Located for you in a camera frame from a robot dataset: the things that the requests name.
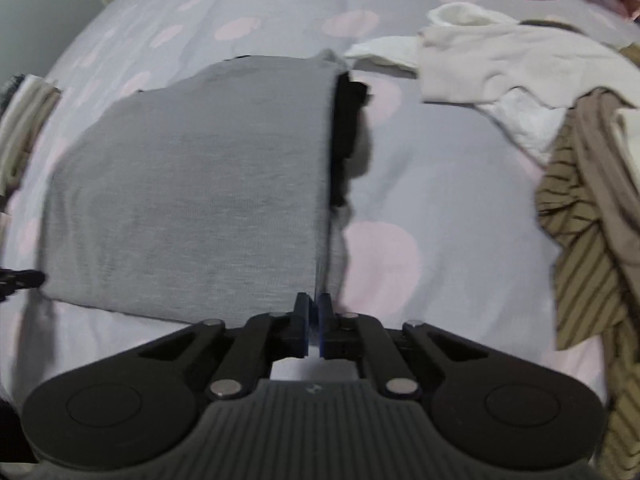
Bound pink dotted grey bed sheet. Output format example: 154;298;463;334
0;0;640;411

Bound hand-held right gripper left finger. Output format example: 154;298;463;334
137;292;311;401

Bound cream sweatshirt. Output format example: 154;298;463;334
417;2;640;111

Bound folded beige striped clothes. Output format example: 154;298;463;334
0;74;64;197

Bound white thin garment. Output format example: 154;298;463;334
345;35;573;167

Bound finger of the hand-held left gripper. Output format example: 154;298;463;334
0;268;47;304

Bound grey shirt with black sleeves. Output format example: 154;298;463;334
37;49;375;327

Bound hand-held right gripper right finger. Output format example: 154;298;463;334
318;292;493;401

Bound brown striped garment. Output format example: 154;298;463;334
535;87;640;480

